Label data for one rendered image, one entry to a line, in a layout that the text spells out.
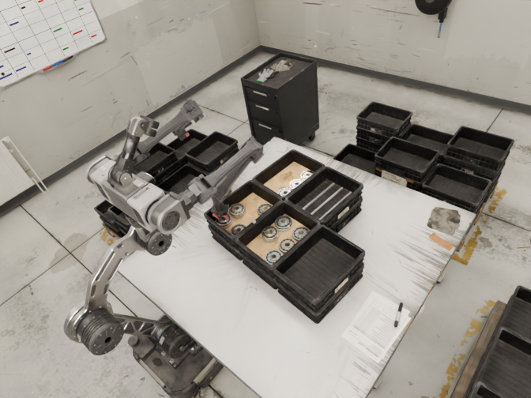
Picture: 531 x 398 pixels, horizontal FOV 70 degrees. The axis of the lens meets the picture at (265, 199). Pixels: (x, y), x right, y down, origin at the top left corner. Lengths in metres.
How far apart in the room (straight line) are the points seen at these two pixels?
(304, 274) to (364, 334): 0.41
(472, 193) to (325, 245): 1.45
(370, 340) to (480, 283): 1.37
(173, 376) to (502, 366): 1.85
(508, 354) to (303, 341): 1.12
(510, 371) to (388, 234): 0.92
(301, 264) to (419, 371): 1.10
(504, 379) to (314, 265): 1.11
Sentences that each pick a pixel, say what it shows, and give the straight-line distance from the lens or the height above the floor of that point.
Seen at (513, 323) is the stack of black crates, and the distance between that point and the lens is 2.77.
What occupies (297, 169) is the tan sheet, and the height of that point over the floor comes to 0.83.
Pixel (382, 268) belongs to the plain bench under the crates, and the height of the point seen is 0.70.
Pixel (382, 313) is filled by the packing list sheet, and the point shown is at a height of 0.70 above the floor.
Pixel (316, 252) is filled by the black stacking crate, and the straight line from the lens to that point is 2.14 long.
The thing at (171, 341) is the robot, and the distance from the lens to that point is 2.50.
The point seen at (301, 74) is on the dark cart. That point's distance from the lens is 3.69.
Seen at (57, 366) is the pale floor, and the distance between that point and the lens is 3.32.
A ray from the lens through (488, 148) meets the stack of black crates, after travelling 3.51.
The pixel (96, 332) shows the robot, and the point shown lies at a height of 0.97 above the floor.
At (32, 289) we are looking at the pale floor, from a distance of 3.88.
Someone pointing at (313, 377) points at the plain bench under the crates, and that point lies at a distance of 1.96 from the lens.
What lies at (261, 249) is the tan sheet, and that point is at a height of 0.83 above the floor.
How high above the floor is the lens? 2.54
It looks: 44 degrees down
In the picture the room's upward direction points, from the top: 11 degrees counter-clockwise
